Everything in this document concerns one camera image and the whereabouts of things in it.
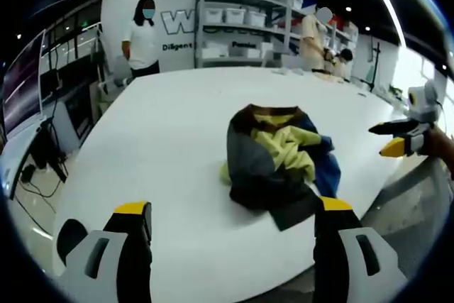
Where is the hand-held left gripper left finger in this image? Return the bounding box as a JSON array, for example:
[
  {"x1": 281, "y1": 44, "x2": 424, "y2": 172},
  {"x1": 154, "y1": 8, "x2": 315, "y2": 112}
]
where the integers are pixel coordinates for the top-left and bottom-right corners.
[{"x1": 60, "y1": 201, "x2": 154, "y2": 303}]

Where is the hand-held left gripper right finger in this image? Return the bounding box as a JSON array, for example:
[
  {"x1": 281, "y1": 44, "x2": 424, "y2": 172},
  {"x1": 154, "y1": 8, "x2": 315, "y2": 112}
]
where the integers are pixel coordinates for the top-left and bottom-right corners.
[{"x1": 311, "y1": 195, "x2": 409, "y2": 303}]

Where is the multicolour garment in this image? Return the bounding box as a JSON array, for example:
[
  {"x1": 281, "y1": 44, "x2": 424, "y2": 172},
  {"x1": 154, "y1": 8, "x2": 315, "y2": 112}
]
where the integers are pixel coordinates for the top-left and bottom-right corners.
[{"x1": 218, "y1": 103, "x2": 343, "y2": 232}]

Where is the black round stool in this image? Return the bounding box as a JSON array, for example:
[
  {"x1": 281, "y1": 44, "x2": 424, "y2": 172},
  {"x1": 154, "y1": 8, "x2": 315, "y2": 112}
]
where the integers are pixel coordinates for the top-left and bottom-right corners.
[{"x1": 55, "y1": 218, "x2": 89, "y2": 267}]

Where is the black tripod stand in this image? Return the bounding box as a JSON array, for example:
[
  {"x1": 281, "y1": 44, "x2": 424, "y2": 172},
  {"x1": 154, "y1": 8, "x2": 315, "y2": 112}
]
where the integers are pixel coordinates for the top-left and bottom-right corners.
[{"x1": 365, "y1": 41, "x2": 382, "y2": 93}]

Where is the pale yellow cloth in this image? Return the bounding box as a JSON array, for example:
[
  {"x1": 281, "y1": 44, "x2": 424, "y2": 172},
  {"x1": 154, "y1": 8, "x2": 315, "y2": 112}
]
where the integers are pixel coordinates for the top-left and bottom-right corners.
[{"x1": 312, "y1": 70, "x2": 345, "y2": 84}]

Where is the white side desk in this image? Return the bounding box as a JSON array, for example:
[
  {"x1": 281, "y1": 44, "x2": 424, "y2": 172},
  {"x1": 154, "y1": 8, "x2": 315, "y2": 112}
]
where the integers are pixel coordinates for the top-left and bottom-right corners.
[{"x1": 0, "y1": 118, "x2": 49, "y2": 202}]

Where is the grey metal shelving rack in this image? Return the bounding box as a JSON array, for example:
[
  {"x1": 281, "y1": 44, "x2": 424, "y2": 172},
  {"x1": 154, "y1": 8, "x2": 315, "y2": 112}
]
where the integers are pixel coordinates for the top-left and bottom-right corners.
[{"x1": 194, "y1": 0, "x2": 308, "y2": 70}]

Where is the large dark monitor screen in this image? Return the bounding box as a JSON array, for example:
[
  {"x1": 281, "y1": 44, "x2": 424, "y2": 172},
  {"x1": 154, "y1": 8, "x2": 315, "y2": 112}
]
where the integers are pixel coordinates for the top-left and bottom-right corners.
[{"x1": 1, "y1": 31, "x2": 48, "y2": 134}]

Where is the group of white storage bins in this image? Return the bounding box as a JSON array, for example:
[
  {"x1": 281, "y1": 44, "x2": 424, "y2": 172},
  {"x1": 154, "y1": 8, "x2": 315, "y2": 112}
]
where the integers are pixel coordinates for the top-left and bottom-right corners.
[{"x1": 201, "y1": 0, "x2": 308, "y2": 61}]

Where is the black floor cable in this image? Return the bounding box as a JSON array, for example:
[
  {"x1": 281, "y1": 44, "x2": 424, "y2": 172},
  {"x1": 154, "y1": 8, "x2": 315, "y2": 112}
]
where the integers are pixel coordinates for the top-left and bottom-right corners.
[{"x1": 13, "y1": 160, "x2": 69, "y2": 216}]

